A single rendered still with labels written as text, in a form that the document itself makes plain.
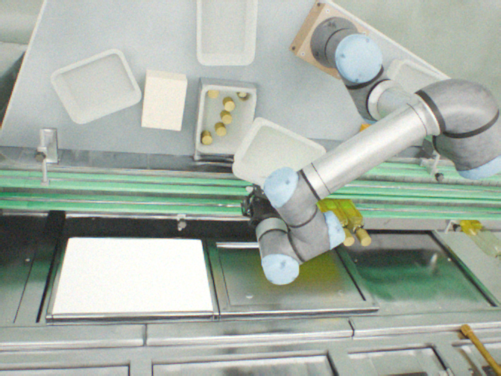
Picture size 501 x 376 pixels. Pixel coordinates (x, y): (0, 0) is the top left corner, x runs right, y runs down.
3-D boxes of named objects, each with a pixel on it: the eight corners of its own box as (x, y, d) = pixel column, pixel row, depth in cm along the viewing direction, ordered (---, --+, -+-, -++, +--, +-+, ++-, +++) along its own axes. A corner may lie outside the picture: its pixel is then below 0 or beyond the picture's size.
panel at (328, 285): (65, 242, 139) (45, 325, 110) (64, 234, 137) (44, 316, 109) (336, 245, 161) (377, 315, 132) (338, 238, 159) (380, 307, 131)
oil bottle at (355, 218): (324, 201, 162) (347, 236, 144) (328, 186, 160) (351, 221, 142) (339, 201, 164) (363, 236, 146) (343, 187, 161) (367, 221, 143)
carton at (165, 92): (142, 117, 147) (142, 126, 141) (146, 69, 140) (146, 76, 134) (179, 121, 151) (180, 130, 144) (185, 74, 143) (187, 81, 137)
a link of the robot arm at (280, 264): (309, 275, 99) (275, 292, 101) (298, 241, 108) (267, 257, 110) (292, 256, 95) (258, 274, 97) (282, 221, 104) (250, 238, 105)
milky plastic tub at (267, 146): (253, 106, 123) (260, 118, 115) (320, 137, 131) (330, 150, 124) (224, 160, 129) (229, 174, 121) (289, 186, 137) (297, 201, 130)
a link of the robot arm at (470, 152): (367, 57, 133) (512, 104, 86) (387, 97, 140) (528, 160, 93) (335, 80, 133) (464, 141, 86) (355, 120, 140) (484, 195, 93)
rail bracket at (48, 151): (47, 157, 144) (32, 192, 125) (44, 107, 136) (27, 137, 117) (62, 157, 145) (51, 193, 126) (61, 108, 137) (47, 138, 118)
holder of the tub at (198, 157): (191, 154, 158) (193, 165, 151) (200, 77, 145) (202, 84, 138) (239, 157, 162) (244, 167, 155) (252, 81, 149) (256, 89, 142)
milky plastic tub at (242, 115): (192, 141, 155) (194, 152, 147) (199, 76, 144) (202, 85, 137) (242, 144, 159) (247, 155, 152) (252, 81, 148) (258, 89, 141)
